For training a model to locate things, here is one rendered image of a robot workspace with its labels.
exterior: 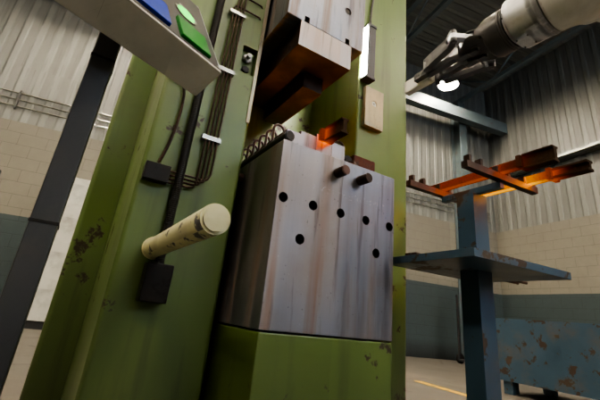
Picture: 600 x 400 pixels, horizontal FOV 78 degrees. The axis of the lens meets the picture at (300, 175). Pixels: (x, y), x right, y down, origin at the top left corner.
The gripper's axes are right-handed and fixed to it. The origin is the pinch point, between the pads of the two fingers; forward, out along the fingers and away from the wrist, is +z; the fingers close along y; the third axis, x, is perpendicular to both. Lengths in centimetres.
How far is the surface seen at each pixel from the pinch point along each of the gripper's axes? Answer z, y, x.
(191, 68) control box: 20.0, -42.7, -5.5
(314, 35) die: 34.9, -7.2, 33.4
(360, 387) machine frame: 29, 12, -63
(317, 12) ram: 35, -7, 43
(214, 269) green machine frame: 49, -21, -40
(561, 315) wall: 357, 814, 9
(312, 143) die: 35.0, -4.1, -3.4
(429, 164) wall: 525, 633, 335
